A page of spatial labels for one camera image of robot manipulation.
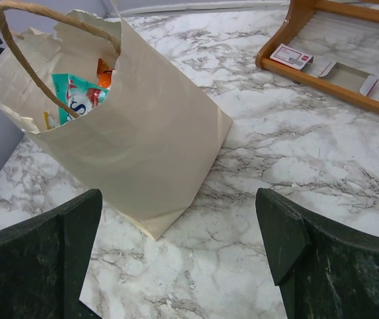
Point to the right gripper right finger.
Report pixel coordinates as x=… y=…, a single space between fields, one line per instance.
x=324 y=269

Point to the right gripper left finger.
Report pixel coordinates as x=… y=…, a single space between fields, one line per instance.
x=44 y=260

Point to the teal candy bag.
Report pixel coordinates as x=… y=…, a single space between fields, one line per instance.
x=77 y=93

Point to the orange snack bag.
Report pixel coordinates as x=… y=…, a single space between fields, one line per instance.
x=104 y=74

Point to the yellow snack packet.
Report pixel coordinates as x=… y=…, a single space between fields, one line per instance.
x=49 y=121

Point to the red white card box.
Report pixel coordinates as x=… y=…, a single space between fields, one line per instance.
x=292 y=58

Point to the wooden shelf rack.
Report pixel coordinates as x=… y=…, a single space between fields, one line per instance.
x=331 y=31

